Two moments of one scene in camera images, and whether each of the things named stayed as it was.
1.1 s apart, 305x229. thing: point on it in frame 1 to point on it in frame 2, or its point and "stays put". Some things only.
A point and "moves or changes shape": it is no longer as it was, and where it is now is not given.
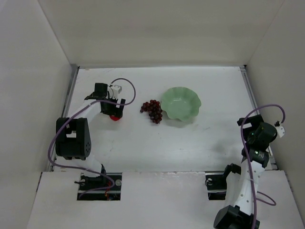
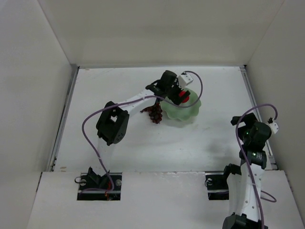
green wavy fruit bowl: (180, 102) stays put
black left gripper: (114, 111) to (177, 96)
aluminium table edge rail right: (254, 103) stays put
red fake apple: (114, 118) moves or changes shape
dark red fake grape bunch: (154, 109) stays put
